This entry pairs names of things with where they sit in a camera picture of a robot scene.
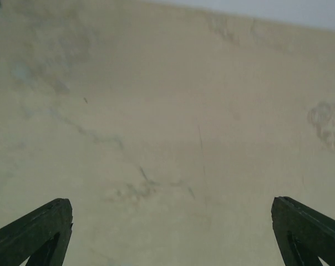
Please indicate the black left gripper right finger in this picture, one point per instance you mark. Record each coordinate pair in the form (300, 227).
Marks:
(304, 236)

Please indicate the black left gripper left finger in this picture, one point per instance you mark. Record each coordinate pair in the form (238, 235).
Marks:
(40, 237)

